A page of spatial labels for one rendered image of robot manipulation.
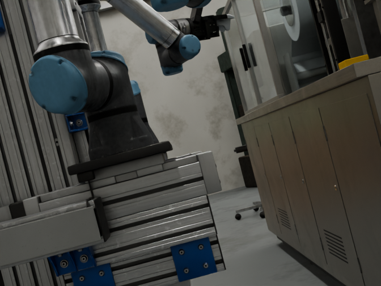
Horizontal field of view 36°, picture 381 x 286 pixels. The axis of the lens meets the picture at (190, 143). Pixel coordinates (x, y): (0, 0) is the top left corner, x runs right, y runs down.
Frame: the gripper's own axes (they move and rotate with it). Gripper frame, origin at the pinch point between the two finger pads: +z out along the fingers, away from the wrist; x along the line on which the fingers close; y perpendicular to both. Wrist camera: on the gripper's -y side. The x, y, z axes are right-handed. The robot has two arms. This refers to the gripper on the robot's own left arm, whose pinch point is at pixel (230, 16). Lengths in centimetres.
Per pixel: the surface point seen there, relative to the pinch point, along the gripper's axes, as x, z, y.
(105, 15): -670, 220, -96
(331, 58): 15.8, 31.9, 23.1
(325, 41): 14.2, 31.6, 16.0
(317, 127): 22, 15, 46
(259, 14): -46, 47, -3
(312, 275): -45, 51, 131
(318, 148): 17, 17, 55
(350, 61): 62, -4, 24
